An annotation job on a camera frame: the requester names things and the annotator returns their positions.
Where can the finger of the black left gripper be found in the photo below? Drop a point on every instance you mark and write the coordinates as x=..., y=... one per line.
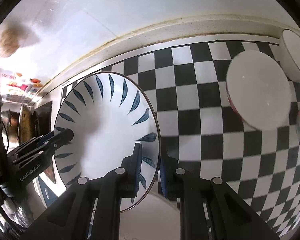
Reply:
x=57, y=141
x=31, y=145

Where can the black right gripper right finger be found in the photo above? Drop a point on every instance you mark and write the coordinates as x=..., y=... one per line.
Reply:
x=210, y=209

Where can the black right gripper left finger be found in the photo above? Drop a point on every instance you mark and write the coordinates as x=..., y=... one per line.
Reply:
x=90, y=209

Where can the blue leaf pattern plate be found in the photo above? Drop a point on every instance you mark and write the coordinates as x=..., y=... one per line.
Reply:
x=108, y=114

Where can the floral white bowl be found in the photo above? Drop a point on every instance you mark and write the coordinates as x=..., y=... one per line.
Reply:
x=258, y=90

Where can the black rimmed white bowl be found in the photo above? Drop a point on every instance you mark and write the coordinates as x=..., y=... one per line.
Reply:
x=290, y=54

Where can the plain white plate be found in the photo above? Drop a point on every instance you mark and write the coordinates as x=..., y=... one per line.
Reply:
x=154, y=218

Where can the brown frying pan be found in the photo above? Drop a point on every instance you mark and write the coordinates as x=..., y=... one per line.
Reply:
x=25, y=129

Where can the black stove top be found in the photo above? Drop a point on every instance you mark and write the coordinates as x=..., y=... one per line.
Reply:
x=42, y=119

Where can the colourful fridge magnets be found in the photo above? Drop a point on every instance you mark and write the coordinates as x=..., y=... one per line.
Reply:
x=15, y=88

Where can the black white checkered mat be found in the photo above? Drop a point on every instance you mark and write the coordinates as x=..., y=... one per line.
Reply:
x=186, y=85

